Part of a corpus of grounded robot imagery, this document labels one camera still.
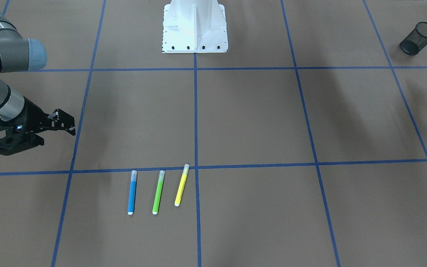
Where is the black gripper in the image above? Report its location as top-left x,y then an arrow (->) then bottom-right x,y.
0,98 -> 76,138

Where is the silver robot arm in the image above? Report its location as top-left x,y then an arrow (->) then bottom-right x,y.
0,12 -> 76,135

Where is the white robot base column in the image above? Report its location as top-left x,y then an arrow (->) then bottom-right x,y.
162,0 -> 229,54

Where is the blue highlighter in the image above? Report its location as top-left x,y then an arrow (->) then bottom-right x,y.
127,170 -> 137,216

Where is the green highlighter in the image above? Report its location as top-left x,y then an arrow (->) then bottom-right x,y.
152,170 -> 165,215

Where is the yellow highlighter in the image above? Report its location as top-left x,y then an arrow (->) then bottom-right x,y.
174,164 -> 190,207

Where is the black mesh cup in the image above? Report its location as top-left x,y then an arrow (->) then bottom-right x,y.
399,22 -> 427,56

